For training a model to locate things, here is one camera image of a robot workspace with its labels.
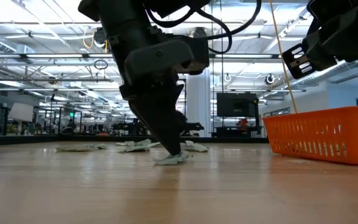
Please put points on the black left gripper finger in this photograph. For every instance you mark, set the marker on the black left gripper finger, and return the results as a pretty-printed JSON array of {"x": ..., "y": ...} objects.
[{"x": 163, "y": 124}]

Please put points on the green-white sweetener packet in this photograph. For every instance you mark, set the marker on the green-white sweetener packet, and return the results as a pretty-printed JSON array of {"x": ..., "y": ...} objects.
[
  {"x": 97, "y": 146},
  {"x": 135, "y": 148},
  {"x": 169, "y": 160},
  {"x": 124, "y": 143},
  {"x": 154, "y": 144},
  {"x": 195, "y": 147}
]

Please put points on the orange plastic basket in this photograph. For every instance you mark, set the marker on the orange plastic basket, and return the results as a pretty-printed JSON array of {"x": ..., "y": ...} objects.
[{"x": 322, "y": 140}]

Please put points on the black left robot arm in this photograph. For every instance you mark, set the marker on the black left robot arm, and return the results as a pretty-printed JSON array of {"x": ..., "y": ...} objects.
[{"x": 120, "y": 31}]

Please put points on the black background machine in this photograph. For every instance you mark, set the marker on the black background machine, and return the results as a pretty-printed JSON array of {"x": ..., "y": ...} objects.
[{"x": 193, "y": 126}]

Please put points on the white building column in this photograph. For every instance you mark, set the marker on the white building column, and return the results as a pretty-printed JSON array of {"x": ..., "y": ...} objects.
[{"x": 197, "y": 102}]

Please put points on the red chair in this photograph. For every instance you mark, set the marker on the red chair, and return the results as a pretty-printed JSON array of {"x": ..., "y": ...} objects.
[{"x": 242, "y": 124}]

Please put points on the white lamp shade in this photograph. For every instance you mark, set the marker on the white lamp shade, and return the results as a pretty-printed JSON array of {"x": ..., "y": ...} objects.
[{"x": 20, "y": 112}]

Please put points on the green potted plant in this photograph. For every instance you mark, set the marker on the green potted plant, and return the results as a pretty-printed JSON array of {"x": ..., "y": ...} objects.
[{"x": 12, "y": 128}]

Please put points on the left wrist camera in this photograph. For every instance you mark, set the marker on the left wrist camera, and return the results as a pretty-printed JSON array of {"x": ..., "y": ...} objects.
[{"x": 202, "y": 56}]

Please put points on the black wall screen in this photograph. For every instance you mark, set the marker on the black wall screen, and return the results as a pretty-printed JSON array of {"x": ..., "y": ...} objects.
[{"x": 236, "y": 104}]

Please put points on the black aluminium table frame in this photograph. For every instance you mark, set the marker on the black aluminium table frame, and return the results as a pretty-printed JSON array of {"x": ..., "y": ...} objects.
[{"x": 26, "y": 140}]

